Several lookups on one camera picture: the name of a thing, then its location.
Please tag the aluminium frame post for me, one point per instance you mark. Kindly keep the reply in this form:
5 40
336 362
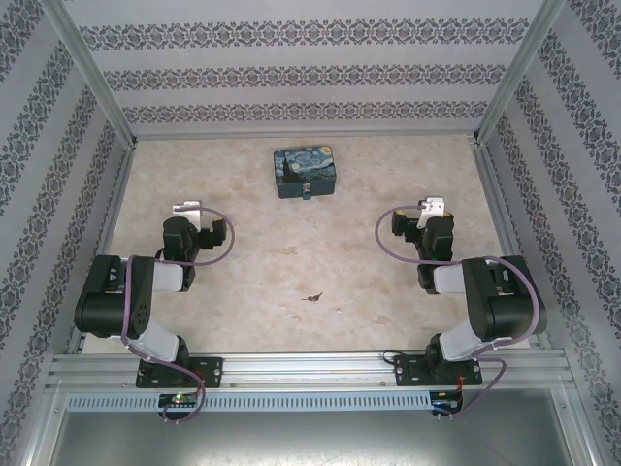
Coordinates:
514 73
93 73

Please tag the starry night tin box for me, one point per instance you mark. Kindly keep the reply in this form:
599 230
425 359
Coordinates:
304 167

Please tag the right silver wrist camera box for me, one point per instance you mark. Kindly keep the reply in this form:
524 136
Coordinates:
433 205

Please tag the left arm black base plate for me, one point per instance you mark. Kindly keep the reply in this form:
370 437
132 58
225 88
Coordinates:
213 371

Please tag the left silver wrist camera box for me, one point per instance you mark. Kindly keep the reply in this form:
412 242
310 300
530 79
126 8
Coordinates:
186 208

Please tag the aluminium frame side rail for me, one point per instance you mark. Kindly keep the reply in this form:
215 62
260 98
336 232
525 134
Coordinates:
115 194
495 194

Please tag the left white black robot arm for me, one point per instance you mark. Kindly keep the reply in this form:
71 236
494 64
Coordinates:
111 301

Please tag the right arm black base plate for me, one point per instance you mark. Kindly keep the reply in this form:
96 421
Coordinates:
410 371

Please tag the aluminium mounting rail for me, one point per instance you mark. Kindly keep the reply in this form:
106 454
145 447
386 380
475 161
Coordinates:
310 369

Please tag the grey sheet metal panel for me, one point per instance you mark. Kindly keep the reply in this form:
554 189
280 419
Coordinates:
310 437

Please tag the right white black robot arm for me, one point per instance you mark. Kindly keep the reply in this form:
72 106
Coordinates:
504 306

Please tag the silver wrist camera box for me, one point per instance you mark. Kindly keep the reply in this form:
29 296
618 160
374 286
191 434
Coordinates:
186 208
433 205

